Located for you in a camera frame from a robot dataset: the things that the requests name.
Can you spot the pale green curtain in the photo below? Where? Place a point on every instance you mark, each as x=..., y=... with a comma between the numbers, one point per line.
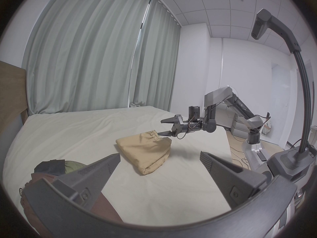
x=81, y=51
x=156, y=63

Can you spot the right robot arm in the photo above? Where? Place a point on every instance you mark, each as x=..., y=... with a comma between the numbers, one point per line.
x=244, y=110

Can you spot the grey chest of drawers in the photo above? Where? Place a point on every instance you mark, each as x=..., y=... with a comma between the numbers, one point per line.
x=239, y=126

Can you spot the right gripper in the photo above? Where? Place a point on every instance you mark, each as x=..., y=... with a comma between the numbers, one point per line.
x=184, y=127

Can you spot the tan shorts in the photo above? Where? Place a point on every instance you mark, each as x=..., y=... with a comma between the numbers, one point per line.
x=145, y=150

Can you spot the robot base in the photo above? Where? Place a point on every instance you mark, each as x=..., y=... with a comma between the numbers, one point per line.
x=284, y=162

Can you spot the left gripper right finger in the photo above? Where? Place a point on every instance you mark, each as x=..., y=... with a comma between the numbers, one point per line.
x=230, y=180

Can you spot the window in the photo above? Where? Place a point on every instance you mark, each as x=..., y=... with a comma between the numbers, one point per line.
x=145, y=17

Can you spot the bed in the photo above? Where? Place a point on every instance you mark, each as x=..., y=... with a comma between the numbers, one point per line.
x=104, y=130

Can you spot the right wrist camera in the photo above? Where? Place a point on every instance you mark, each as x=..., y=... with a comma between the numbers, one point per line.
x=194, y=111

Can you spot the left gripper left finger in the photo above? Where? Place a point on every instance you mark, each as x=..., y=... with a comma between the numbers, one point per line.
x=91, y=177

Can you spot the pile of clothes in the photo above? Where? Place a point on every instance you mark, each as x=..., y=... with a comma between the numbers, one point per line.
x=104, y=207

